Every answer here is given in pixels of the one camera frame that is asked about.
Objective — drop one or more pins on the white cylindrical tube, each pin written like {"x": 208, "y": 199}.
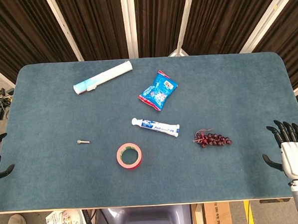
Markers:
{"x": 103, "y": 77}

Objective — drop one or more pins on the white blue toothpaste tube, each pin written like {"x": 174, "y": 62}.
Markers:
{"x": 156, "y": 127}

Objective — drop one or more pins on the red tape roll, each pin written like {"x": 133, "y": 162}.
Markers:
{"x": 129, "y": 156}

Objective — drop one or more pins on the blue felt table mat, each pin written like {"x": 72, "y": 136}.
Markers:
{"x": 150, "y": 132}

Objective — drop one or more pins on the blue snack bag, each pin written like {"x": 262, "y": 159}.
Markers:
{"x": 158, "y": 90}

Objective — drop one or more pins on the small metal bolt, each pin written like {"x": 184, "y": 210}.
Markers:
{"x": 83, "y": 142}

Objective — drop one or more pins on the dark brown curtain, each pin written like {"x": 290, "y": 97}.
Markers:
{"x": 144, "y": 22}

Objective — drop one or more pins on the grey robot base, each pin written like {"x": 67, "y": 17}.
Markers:
{"x": 144, "y": 218}

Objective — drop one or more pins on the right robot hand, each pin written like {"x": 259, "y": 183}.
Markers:
{"x": 296, "y": 157}

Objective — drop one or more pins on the printed picture box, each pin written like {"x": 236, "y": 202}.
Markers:
{"x": 66, "y": 223}

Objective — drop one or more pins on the dark red plastic grapes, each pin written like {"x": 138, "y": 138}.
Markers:
{"x": 211, "y": 139}

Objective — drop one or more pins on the cardboard box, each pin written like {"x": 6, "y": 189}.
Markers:
{"x": 217, "y": 215}

